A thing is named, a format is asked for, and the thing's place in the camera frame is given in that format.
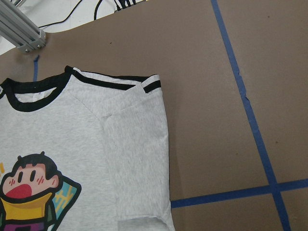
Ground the grey cartoon print t-shirt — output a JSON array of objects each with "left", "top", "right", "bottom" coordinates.
[{"left": 0, "top": 66, "right": 174, "bottom": 231}]

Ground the aluminium frame post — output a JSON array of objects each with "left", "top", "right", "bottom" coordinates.
[{"left": 0, "top": 0, "right": 46, "bottom": 53}]

